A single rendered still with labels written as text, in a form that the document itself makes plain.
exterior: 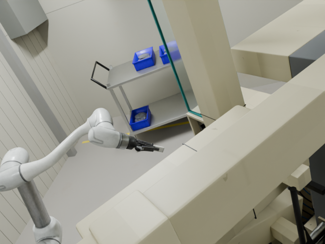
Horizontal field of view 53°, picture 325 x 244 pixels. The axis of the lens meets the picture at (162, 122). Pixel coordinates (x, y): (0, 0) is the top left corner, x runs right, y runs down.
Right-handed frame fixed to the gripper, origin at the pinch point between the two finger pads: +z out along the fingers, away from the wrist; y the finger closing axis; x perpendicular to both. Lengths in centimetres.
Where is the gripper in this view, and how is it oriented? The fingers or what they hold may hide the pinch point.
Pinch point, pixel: (157, 148)
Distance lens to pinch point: 191.4
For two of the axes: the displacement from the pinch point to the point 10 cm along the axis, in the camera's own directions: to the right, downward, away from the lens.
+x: -3.5, 9.2, 2.0
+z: 8.5, 2.2, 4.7
